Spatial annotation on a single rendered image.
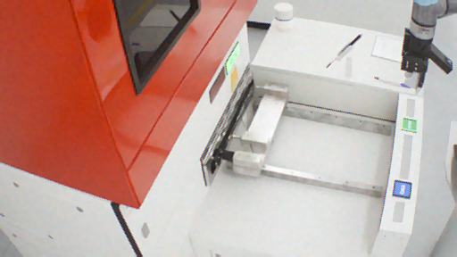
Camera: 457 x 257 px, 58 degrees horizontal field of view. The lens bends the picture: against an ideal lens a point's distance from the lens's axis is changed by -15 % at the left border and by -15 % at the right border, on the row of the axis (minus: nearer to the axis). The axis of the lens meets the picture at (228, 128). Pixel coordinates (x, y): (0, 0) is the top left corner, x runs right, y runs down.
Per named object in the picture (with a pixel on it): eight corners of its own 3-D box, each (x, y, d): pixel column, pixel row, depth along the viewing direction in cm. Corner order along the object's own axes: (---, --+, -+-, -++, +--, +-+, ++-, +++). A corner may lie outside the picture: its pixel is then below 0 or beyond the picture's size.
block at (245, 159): (233, 164, 145) (232, 157, 143) (236, 155, 147) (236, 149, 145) (259, 169, 142) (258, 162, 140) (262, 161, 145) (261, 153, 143)
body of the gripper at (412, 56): (401, 56, 126) (404, 22, 118) (427, 62, 124) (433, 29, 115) (400, 72, 121) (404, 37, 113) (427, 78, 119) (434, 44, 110)
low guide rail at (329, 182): (227, 168, 152) (226, 161, 150) (228, 163, 153) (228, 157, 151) (380, 197, 137) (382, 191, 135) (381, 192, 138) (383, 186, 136)
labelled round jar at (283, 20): (273, 30, 178) (271, 10, 172) (278, 20, 183) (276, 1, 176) (291, 33, 176) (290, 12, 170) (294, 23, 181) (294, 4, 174)
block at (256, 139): (241, 145, 150) (241, 138, 148) (245, 136, 152) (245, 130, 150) (266, 150, 148) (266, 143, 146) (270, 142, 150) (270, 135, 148)
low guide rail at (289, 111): (253, 110, 169) (253, 103, 167) (254, 106, 171) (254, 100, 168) (390, 136, 154) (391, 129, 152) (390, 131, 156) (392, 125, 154)
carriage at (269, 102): (233, 172, 146) (232, 166, 144) (267, 94, 170) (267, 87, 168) (258, 178, 144) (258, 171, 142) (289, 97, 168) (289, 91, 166)
